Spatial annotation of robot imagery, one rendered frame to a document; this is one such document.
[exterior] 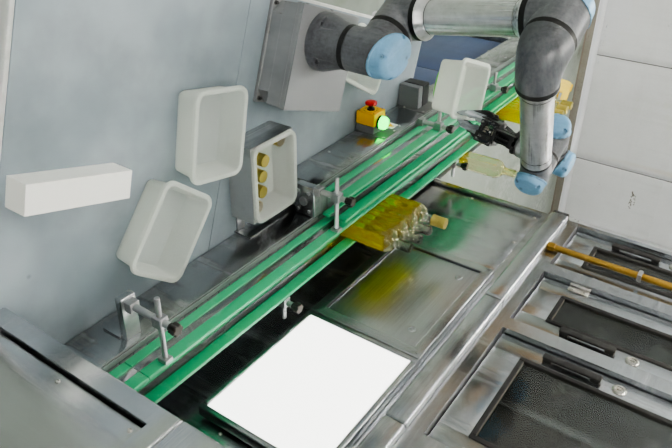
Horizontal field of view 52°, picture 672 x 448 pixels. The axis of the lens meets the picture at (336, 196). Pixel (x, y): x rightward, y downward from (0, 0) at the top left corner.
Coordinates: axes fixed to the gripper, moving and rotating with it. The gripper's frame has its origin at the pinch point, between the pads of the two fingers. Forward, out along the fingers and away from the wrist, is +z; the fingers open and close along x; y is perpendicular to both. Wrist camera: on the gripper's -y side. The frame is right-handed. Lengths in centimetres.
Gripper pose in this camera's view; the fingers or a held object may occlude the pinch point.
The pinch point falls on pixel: (461, 115)
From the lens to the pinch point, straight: 206.6
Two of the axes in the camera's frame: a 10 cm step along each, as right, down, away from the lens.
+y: -5.4, 1.1, -8.3
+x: -3.2, 8.9, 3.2
